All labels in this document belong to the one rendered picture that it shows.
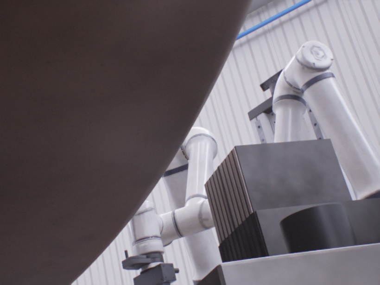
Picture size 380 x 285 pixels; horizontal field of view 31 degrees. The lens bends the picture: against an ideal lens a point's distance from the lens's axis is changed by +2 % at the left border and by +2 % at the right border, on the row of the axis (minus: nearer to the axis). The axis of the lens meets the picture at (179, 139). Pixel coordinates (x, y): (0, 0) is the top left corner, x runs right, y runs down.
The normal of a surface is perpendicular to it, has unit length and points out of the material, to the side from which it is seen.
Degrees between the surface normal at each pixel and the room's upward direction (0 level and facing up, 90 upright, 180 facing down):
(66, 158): 180
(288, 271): 90
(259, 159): 90
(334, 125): 98
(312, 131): 90
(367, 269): 90
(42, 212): 180
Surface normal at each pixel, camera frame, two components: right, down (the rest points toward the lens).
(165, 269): 0.64, -0.44
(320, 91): -0.35, -0.22
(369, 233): 0.29, -0.46
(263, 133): -0.74, -0.12
